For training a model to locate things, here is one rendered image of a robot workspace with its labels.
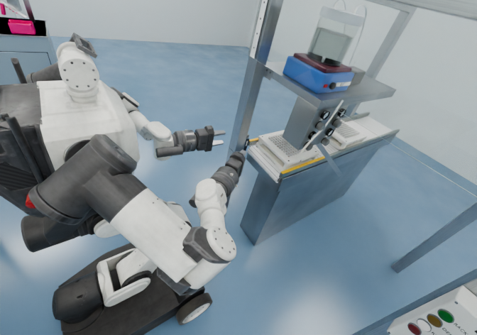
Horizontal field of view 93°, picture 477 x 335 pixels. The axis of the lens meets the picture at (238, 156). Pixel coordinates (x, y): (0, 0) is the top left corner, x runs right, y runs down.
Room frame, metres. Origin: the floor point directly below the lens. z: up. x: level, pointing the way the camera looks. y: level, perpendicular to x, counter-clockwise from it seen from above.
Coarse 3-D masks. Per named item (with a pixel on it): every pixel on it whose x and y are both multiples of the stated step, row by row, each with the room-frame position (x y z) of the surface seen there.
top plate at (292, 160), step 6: (276, 132) 1.14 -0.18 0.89; (282, 132) 1.16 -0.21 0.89; (258, 138) 1.05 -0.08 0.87; (264, 138) 1.04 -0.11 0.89; (264, 144) 1.01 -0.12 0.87; (270, 144) 1.00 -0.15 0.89; (276, 150) 0.96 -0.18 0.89; (282, 150) 0.97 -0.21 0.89; (312, 150) 1.05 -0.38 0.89; (282, 156) 0.92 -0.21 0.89; (294, 156) 0.95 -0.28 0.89; (300, 156) 0.96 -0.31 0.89; (306, 156) 0.98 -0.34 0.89; (312, 156) 1.01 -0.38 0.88; (288, 162) 0.89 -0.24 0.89; (294, 162) 0.91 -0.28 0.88
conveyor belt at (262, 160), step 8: (360, 128) 1.64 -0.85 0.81; (368, 136) 1.55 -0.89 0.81; (376, 136) 1.58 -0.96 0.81; (248, 152) 1.02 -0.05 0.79; (256, 152) 1.00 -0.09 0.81; (320, 152) 1.17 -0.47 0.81; (328, 152) 1.19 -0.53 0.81; (256, 160) 0.96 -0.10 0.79; (264, 160) 0.95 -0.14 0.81; (272, 160) 0.96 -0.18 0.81; (264, 168) 0.91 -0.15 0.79; (272, 168) 0.90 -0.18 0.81; (272, 176) 0.87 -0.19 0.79
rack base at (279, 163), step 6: (258, 144) 1.04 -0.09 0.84; (264, 150) 1.00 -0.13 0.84; (270, 150) 1.01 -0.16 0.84; (270, 156) 0.96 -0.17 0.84; (276, 156) 0.97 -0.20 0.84; (276, 162) 0.93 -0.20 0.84; (282, 162) 0.94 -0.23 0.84; (300, 162) 0.98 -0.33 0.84; (306, 162) 0.99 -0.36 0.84; (282, 168) 0.90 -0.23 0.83; (288, 168) 0.90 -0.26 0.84
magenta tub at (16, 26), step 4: (12, 20) 1.92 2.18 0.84; (16, 20) 1.94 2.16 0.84; (20, 20) 1.96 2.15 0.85; (8, 24) 1.83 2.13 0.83; (12, 24) 1.84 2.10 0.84; (16, 24) 1.86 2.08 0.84; (20, 24) 1.87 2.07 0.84; (24, 24) 1.89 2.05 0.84; (28, 24) 1.91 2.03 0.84; (32, 24) 1.94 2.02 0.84; (12, 28) 1.83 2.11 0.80; (16, 28) 1.85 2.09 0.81; (20, 28) 1.87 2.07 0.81; (24, 28) 1.89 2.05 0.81; (28, 28) 1.91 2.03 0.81; (32, 28) 1.92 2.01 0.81; (12, 32) 1.83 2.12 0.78; (16, 32) 1.85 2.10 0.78; (20, 32) 1.86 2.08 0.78; (24, 32) 1.88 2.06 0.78; (28, 32) 1.90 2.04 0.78; (32, 32) 1.92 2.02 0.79
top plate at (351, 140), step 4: (348, 124) 1.50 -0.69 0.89; (360, 132) 1.43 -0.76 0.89; (336, 136) 1.28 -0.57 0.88; (340, 136) 1.29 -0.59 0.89; (352, 136) 1.33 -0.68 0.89; (356, 136) 1.35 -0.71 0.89; (360, 136) 1.36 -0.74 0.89; (364, 136) 1.38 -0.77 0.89; (340, 140) 1.26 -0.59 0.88; (344, 140) 1.26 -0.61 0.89; (348, 140) 1.27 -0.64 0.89; (352, 140) 1.29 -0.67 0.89; (356, 140) 1.31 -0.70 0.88; (360, 140) 1.34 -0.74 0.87; (344, 144) 1.23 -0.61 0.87; (348, 144) 1.25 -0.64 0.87
